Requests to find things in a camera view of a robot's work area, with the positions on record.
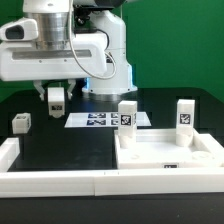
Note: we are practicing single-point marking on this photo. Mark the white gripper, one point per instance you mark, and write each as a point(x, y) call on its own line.
point(20, 60)

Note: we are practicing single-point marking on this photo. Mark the white U-shaped obstacle fence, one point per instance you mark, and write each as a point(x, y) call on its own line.
point(102, 182)

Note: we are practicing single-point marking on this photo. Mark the white square tabletop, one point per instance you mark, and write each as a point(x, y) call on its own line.
point(157, 148)

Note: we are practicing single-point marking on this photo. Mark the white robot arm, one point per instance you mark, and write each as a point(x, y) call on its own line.
point(68, 40)

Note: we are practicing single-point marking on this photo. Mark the white marker tag sheet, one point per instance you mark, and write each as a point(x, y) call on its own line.
point(94, 119)

